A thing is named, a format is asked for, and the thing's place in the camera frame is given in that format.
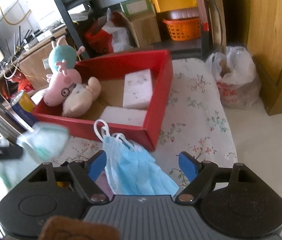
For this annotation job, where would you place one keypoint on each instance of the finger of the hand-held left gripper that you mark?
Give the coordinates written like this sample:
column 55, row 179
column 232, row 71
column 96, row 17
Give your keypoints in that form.
column 3, row 152

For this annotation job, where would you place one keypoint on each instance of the red and white plastic bag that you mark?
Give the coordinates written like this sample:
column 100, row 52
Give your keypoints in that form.
column 116, row 37

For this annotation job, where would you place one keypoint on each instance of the wooden cabinet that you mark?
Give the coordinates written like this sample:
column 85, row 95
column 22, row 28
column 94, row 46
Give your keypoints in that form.
column 276, row 42

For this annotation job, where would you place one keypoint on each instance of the blue face mask bundle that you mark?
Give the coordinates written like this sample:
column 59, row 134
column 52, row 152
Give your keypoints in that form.
column 136, row 170

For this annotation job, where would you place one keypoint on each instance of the orange plastic basket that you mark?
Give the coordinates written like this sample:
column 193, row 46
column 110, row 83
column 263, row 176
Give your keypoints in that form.
column 183, row 30

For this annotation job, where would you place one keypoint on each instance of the wooden TV stand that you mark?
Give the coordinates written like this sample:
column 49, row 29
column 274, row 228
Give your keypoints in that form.
column 33, row 62

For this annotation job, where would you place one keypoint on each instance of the red board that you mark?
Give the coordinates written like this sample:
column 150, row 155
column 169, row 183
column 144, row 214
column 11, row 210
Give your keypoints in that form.
column 201, row 5

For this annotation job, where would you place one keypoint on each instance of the brown lidded container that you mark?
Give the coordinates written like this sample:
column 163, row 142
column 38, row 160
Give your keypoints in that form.
column 183, row 14

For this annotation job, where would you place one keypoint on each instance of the beige plush toy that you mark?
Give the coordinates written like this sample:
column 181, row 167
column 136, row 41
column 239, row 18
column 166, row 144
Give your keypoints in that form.
column 78, row 102

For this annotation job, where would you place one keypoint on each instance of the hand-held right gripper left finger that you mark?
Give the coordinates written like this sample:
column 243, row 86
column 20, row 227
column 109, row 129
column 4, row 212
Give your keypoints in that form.
column 97, row 165

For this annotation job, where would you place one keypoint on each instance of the white sponge block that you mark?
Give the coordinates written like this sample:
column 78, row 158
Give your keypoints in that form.
column 138, row 90
column 123, row 116

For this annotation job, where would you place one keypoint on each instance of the light green towel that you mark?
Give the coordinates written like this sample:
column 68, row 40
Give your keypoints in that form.
column 48, row 140

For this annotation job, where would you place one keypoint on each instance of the black metal shelf rack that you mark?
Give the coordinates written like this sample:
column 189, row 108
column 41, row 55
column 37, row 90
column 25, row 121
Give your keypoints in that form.
column 67, row 17

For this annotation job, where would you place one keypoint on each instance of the pink pig plush toy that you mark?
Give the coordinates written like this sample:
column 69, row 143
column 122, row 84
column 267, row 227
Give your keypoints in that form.
column 60, row 90

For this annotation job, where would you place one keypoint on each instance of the red cardboard box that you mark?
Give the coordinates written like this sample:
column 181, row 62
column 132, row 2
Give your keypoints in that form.
column 159, row 105

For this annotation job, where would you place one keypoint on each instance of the green box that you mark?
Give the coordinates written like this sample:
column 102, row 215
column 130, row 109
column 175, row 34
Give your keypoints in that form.
column 137, row 6

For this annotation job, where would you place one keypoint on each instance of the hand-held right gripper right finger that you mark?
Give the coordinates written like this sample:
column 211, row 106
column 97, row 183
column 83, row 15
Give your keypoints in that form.
column 188, row 166

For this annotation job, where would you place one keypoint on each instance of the brown cardboard box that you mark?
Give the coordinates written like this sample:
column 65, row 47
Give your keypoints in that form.
column 146, row 30

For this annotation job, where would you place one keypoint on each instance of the blue and yellow drink can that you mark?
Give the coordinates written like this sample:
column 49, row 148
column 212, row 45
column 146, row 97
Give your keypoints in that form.
column 23, row 112

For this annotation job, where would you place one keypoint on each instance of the black antenna router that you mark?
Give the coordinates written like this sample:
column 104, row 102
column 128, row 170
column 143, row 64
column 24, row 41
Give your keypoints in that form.
column 15, row 42

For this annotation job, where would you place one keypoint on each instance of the cardboard sheet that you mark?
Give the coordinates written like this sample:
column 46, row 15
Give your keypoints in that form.
column 216, row 17

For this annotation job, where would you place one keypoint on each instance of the white power adapter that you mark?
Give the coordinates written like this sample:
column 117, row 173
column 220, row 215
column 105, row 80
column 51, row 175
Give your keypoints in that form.
column 43, row 36

